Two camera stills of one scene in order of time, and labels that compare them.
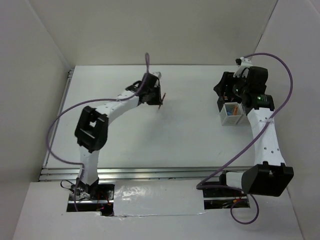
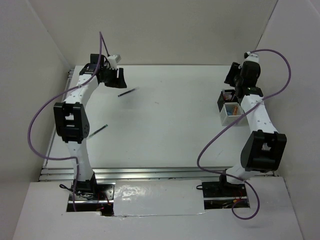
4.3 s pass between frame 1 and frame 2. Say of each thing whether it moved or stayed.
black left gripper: moved
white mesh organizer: stayed
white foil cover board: stayed
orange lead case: stayed
